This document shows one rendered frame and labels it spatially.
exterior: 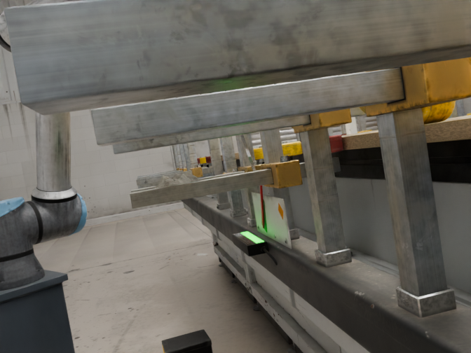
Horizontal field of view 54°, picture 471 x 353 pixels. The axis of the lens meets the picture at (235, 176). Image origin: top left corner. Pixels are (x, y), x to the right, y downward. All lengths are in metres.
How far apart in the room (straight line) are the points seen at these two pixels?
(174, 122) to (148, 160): 8.48
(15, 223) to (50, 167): 0.21
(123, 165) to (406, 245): 8.43
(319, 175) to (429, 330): 0.32
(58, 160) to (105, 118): 1.24
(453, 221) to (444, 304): 0.30
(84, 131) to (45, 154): 7.28
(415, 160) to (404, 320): 0.17
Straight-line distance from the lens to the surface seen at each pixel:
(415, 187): 0.52
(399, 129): 0.51
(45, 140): 1.63
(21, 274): 1.62
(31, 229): 1.65
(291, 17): 0.17
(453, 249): 0.86
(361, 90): 0.46
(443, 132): 0.72
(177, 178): 0.91
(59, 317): 1.66
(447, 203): 0.84
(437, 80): 0.45
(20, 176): 9.03
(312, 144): 0.74
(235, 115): 0.41
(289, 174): 0.91
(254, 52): 0.16
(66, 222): 1.70
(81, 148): 8.90
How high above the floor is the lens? 0.91
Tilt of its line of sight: 3 degrees down
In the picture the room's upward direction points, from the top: 9 degrees counter-clockwise
